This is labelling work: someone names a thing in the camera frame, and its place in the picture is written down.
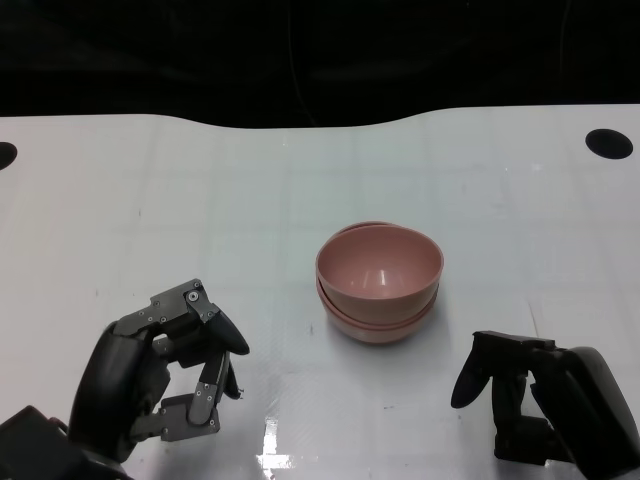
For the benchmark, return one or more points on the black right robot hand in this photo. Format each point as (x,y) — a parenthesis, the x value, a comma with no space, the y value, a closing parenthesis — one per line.
(590,400)

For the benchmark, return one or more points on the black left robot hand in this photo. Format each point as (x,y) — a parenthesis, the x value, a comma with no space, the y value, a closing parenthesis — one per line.
(110,380)

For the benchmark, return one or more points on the pink plastic bowl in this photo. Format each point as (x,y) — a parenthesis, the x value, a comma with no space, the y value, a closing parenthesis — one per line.
(375,337)
(326,296)
(380,260)

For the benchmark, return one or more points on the black round table grommet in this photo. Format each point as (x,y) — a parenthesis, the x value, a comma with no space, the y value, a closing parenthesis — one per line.
(610,144)
(6,156)

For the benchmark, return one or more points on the black backdrop cloth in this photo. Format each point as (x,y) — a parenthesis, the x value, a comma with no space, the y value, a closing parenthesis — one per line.
(150,50)

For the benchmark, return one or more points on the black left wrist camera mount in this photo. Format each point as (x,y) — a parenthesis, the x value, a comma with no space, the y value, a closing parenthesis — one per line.
(30,445)

